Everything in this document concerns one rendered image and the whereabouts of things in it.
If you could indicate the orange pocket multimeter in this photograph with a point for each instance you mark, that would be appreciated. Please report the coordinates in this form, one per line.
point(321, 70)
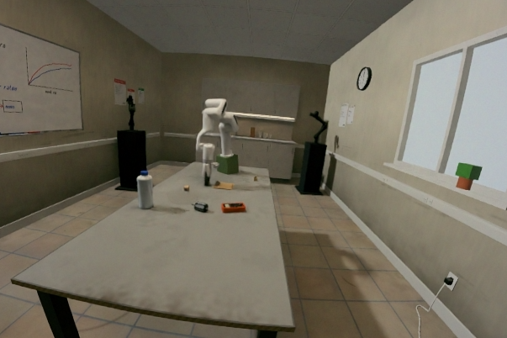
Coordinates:
point(233, 207)

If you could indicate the white bottle with blue cap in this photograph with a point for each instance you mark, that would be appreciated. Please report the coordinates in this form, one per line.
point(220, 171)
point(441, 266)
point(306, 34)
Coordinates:
point(145, 190)

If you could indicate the tan square mat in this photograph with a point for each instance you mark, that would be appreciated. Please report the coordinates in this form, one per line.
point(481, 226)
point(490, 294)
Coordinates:
point(224, 185)

